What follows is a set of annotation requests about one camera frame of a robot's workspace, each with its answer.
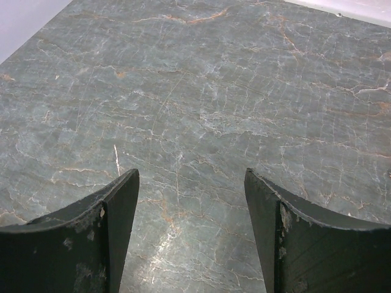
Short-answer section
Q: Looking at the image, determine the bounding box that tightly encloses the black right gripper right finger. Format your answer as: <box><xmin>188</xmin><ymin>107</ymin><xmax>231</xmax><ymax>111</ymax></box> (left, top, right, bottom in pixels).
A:
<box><xmin>244</xmin><ymin>168</ymin><xmax>390</xmax><ymax>292</ymax></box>

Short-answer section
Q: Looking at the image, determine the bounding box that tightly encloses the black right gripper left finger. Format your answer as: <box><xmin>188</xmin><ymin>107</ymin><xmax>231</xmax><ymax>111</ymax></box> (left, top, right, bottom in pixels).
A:
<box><xmin>1</xmin><ymin>169</ymin><xmax>139</xmax><ymax>292</ymax></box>

